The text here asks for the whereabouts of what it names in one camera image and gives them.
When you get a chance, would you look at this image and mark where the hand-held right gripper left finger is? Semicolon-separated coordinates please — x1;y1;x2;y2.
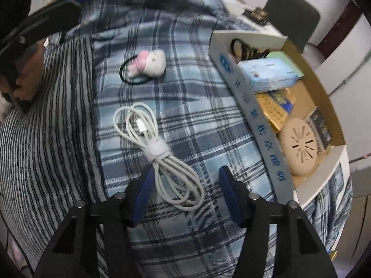
33;168;154;278

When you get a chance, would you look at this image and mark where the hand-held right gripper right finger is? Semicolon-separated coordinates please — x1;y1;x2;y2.
218;165;338;278

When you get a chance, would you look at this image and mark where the white charging cable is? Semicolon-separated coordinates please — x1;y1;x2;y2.
113;103;205;211

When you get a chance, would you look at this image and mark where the white cardboard tray box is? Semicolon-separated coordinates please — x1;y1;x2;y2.
209;30;348;209

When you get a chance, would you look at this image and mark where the gold cigarette pack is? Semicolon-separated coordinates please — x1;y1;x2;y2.
255;87;297;133

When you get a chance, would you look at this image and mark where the black tissue pack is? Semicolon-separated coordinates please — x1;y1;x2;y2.
304;108;332;155

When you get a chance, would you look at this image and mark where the light blue tissue pack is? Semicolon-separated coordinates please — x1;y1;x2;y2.
238;58;299;94

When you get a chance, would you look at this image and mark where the green snap pouch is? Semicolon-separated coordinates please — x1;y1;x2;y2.
265;51;305;79

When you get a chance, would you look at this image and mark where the person's left hand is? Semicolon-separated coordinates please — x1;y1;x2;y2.
14;42;45;102

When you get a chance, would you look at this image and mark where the blue plaid shirt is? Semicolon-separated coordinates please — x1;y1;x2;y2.
43;0;353;278

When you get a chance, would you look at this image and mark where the grey striped cloth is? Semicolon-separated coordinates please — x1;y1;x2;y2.
0;38;108;270

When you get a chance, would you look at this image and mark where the beige round vented disc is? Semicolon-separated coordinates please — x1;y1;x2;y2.
278;117;319;176

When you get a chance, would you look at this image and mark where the dark office chair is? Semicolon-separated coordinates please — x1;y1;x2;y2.
264;0;321;50

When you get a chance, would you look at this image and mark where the dark brown door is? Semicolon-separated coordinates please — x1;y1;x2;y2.
317;0;363;59

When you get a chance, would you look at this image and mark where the white plush hair tie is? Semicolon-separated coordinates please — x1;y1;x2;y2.
120;50;167;86

